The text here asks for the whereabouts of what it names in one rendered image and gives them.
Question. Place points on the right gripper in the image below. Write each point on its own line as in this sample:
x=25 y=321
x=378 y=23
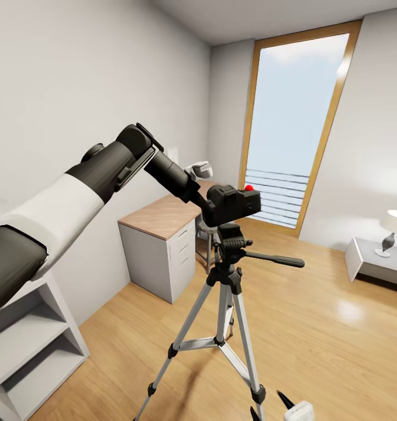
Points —
x=286 y=401

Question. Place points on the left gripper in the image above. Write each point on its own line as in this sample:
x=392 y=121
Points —
x=177 y=182

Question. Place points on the desk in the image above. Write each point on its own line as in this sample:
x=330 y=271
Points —
x=159 y=243

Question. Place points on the fixed window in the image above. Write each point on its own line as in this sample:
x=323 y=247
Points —
x=296 y=83

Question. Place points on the bookcase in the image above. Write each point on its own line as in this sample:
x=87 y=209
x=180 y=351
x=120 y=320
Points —
x=39 y=351

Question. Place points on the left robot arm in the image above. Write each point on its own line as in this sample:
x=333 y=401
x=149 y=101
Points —
x=38 y=232

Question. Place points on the taboret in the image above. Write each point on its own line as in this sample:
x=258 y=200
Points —
x=201 y=225

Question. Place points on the camera tripod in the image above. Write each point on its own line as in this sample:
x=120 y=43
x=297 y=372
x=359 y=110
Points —
x=227 y=254

